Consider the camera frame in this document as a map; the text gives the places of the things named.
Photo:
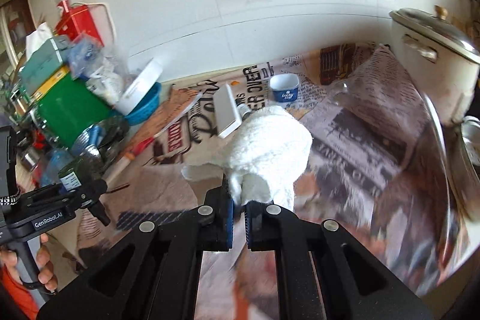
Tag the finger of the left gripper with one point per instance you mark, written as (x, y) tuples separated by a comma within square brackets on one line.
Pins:
[(98, 210)]

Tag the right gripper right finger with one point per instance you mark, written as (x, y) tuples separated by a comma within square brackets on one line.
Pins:
[(324, 272)]

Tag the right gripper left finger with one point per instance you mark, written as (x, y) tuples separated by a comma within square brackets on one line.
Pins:
[(153, 272)]

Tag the dark green bottle white label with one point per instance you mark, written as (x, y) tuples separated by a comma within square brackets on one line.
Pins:
[(81, 171)]

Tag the white paper towel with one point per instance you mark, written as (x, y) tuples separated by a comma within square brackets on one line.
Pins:
[(261, 160)]

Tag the white rectangular box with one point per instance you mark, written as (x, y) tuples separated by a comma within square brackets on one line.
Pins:
[(227, 114)]

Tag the clear plastic cup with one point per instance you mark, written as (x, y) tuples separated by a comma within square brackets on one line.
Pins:
[(345, 93)]

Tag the blue white yogurt cup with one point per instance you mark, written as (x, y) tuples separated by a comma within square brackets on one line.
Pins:
[(284, 87)]

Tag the small dark bottle white label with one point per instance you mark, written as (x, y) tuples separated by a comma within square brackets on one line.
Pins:
[(244, 110)]

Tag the left hand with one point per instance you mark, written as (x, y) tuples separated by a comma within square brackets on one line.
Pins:
[(46, 269)]

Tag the red white pen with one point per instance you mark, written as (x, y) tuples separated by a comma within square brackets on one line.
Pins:
[(125, 160)]

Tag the green box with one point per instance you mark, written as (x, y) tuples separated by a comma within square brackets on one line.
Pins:
[(69, 108)]

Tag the newspaper print table cloth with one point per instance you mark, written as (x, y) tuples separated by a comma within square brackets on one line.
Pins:
[(363, 153)]

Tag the blue plastic basket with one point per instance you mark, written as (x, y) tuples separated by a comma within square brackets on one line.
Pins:
[(146, 107)]

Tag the orange booklet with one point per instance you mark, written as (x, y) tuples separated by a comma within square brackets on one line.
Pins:
[(179, 102)]

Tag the teal tissue pack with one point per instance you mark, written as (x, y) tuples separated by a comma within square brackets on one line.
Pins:
[(44, 62)]

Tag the red tin can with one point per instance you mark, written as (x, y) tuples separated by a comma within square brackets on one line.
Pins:
[(73, 21)]

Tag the metal basin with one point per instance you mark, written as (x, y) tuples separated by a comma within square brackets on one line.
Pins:
[(463, 158)]

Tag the white rice cooker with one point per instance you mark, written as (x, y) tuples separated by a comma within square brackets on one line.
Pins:
[(439, 57)]

